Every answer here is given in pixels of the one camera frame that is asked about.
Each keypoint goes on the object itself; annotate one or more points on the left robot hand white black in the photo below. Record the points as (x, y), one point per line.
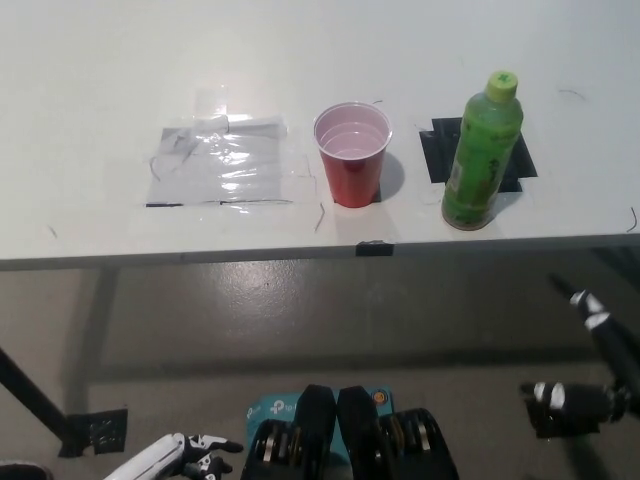
(160, 455)

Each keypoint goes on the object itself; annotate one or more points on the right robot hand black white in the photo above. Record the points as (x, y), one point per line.
(607, 345)

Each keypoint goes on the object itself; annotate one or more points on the green plastic tea bottle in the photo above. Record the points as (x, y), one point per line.
(480, 155)

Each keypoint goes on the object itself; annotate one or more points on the red plastic cup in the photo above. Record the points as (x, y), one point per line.
(352, 172)

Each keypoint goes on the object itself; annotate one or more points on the teal tp-link box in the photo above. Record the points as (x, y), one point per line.
(272, 407)

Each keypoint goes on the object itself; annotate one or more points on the black table leg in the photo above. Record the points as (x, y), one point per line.
(30, 390)

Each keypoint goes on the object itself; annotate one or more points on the large black tape patch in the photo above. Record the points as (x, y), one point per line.
(522, 160)

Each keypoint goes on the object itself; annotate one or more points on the small black tape strip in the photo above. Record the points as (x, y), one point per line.
(375, 248)

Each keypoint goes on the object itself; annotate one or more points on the grey sheet under clear tape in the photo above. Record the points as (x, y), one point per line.
(225, 165)

